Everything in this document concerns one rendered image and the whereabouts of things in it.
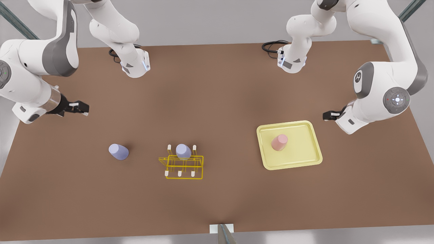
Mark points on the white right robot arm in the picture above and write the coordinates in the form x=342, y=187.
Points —
x=34, y=64

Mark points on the pale yellow tray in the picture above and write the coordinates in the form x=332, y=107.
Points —
x=289, y=145

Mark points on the pink cup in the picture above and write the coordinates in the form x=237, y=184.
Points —
x=279, y=142

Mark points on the lavender cup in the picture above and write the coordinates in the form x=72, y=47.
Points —
x=183, y=151
x=118, y=151

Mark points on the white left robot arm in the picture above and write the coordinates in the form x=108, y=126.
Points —
x=376, y=84

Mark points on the silver frame post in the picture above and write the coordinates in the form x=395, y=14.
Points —
x=408, y=12
x=224, y=234
x=18, y=22

